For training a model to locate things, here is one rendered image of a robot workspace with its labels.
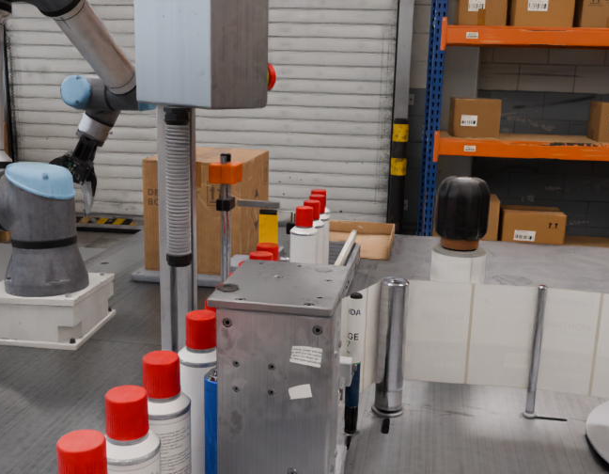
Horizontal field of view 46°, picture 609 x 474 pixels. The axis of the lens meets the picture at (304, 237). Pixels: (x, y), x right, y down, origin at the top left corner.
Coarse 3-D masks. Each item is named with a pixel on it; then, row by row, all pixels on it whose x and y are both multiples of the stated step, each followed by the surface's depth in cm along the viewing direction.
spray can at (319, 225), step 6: (306, 204) 139; (312, 204) 138; (318, 204) 139; (318, 210) 139; (318, 216) 139; (318, 222) 139; (318, 228) 139; (318, 234) 139; (318, 240) 139; (318, 246) 140; (318, 252) 140; (318, 258) 140
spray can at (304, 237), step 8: (296, 208) 133; (304, 208) 133; (312, 208) 133; (296, 216) 133; (304, 216) 132; (312, 216) 133; (296, 224) 133; (304, 224) 132; (312, 224) 133; (296, 232) 132; (304, 232) 132; (312, 232) 133; (296, 240) 133; (304, 240) 132; (312, 240) 133; (296, 248) 133; (304, 248) 133; (312, 248) 133; (296, 256) 133; (304, 256) 133; (312, 256) 134
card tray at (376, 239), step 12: (336, 228) 227; (348, 228) 226; (360, 228) 225; (372, 228) 225; (384, 228) 224; (336, 240) 216; (360, 240) 216; (372, 240) 217; (384, 240) 217; (360, 252) 202; (372, 252) 202; (384, 252) 203
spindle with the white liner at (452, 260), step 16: (464, 176) 113; (448, 192) 109; (464, 192) 109; (480, 192) 109; (448, 208) 109; (464, 208) 109; (480, 208) 110; (448, 224) 110; (464, 224) 109; (480, 224) 110; (448, 240) 112; (464, 240) 111; (432, 256) 114; (448, 256) 111; (464, 256) 110; (480, 256) 111; (432, 272) 114; (448, 272) 111; (464, 272) 110; (480, 272) 112
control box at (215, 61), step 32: (160, 0) 92; (192, 0) 87; (224, 0) 86; (256, 0) 90; (160, 32) 93; (192, 32) 88; (224, 32) 87; (256, 32) 91; (160, 64) 94; (192, 64) 89; (224, 64) 88; (256, 64) 92; (160, 96) 95; (192, 96) 90; (224, 96) 89; (256, 96) 93
